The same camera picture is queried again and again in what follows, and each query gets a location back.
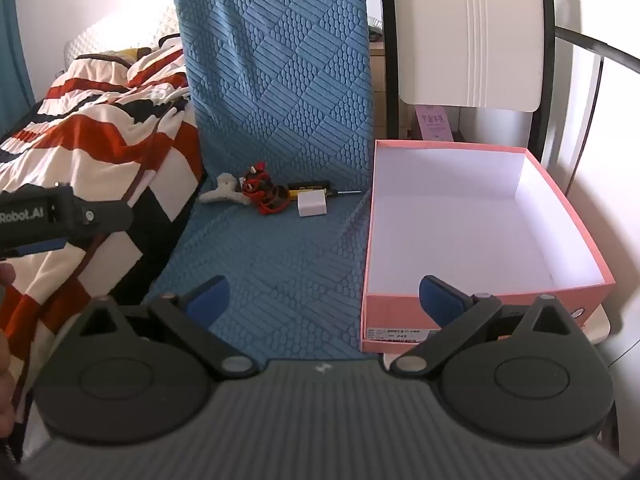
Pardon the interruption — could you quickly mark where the teal curtain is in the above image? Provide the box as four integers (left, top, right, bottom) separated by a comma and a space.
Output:
0, 0, 37, 136

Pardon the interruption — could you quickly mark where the black metal rack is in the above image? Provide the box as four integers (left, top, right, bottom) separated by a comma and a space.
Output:
554, 25, 640, 196

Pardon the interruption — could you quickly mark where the person's left hand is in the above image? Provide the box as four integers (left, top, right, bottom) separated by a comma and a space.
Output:
0, 262, 17, 446

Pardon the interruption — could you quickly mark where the wooden nightstand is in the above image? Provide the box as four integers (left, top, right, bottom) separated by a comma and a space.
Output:
369, 40, 389, 161

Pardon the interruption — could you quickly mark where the red and black toy figure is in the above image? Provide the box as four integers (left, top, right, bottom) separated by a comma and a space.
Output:
241, 161, 291, 216

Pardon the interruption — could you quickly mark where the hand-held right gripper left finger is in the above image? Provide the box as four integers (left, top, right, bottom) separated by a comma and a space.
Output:
57, 275, 258, 381

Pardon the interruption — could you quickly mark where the red white black striped blanket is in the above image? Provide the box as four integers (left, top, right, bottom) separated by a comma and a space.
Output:
0, 35, 207, 461

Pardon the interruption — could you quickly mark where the white quilted pillow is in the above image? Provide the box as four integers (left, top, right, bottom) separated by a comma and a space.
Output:
62, 2, 181, 72

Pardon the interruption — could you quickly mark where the blue textured chair cover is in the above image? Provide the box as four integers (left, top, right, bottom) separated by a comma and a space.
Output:
145, 0, 377, 361

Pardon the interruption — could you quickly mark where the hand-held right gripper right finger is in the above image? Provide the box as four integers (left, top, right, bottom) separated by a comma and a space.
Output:
389, 274, 593, 376

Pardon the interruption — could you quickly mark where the white charger plug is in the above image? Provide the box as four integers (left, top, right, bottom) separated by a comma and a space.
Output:
296, 189, 329, 218

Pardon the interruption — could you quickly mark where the white chair with black frame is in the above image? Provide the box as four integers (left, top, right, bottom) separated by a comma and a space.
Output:
377, 0, 613, 356

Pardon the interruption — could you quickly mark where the pink cardboard box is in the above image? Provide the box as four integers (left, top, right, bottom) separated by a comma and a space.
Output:
360, 140, 617, 354

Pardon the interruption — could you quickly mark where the white fluffy plush toy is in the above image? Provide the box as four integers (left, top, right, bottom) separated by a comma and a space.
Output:
200, 172, 251, 206

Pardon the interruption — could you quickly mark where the pink paper tag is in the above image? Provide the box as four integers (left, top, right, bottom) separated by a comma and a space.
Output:
414, 104, 455, 142

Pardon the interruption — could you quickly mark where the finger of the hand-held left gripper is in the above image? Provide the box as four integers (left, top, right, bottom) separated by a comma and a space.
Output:
65, 198, 135, 249

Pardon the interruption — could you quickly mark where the yellow and black screwdriver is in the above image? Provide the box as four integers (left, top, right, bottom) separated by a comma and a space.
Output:
286, 181, 362, 200

